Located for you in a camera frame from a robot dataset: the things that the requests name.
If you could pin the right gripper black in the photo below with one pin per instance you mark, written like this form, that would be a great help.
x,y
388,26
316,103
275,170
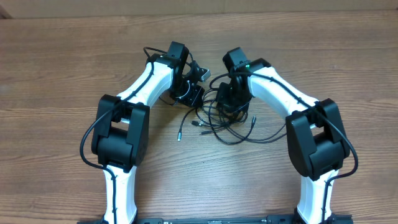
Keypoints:
x,y
224,103

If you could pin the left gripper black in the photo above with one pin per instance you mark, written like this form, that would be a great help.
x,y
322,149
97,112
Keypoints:
x,y
191,101

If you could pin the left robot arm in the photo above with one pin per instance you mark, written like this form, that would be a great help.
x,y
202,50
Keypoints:
x,y
121,129

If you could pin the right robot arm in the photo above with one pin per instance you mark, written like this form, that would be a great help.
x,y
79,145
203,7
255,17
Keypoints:
x,y
316,138

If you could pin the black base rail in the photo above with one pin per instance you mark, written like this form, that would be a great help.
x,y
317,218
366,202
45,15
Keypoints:
x,y
214,221

